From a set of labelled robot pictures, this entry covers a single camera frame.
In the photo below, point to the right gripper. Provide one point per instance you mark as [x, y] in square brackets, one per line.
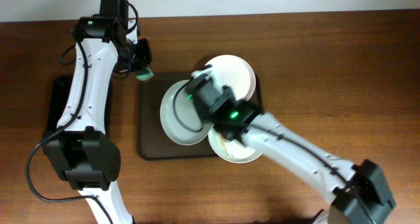
[199, 83]

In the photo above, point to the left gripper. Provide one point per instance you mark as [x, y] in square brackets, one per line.
[143, 54]

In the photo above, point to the green scrubbing sponge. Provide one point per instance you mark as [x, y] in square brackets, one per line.
[144, 74]

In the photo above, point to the white plate top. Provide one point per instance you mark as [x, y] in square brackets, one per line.
[235, 72]

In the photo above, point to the white plate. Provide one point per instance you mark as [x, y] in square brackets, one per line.
[235, 72]
[231, 151]

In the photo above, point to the pale blue-white plate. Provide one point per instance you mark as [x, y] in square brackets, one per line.
[179, 118]

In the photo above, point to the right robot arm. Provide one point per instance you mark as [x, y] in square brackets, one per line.
[355, 193]

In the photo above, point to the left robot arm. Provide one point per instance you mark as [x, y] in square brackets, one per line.
[80, 149]

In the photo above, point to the brown plastic serving tray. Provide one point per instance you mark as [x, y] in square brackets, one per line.
[152, 142]

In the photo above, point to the black rectangular sponge tray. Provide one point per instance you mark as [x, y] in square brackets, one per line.
[59, 96]

